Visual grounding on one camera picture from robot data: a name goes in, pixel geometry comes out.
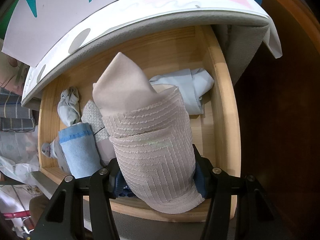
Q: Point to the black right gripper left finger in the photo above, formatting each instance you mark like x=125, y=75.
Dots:
x=63, y=218

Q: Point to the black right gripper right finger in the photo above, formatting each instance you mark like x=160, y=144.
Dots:
x=241, y=198

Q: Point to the beige patterned underwear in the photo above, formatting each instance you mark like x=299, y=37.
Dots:
x=150, y=131

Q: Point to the floral grey small underwear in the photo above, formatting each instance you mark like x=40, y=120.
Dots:
x=54, y=150

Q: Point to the light blue rolled underwear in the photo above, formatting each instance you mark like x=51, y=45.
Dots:
x=80, y=151

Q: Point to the honeycomb pattern beige underwear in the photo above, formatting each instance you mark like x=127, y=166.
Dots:
x=92, y=115

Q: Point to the grey-green crumpled underwear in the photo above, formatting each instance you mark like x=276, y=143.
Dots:
x=68, y=107

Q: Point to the wooden drawer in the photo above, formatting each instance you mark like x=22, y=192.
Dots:
x=215, y=133

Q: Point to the pale blue folded underwear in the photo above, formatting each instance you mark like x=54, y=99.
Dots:
x=192, y=83

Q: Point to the plaid grey bedding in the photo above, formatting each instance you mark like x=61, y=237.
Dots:
x=14, y=117

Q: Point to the floral pink bedding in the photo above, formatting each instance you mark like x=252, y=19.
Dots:
x=13, y=74

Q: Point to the white Xing shoe box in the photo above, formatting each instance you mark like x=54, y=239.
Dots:
x=37, y=25

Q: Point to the white nightstand cabinet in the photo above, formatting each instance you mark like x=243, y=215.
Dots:
x=242, y=25

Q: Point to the green foam wall mat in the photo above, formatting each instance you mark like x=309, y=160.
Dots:
x=6, y=19

